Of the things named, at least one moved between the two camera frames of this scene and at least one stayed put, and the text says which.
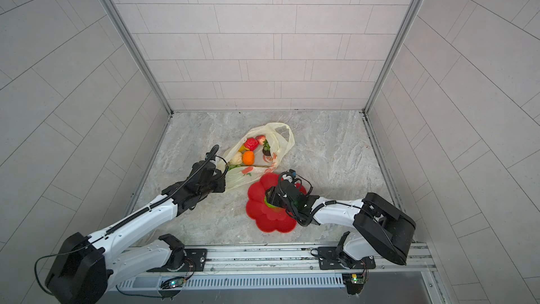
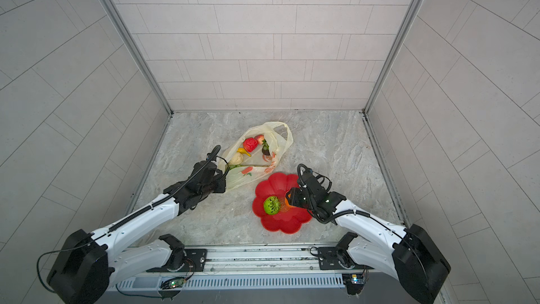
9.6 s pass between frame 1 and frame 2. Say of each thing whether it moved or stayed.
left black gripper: stayed
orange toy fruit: moved
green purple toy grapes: stayed
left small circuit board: stayed
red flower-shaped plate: moved
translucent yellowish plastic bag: stayed
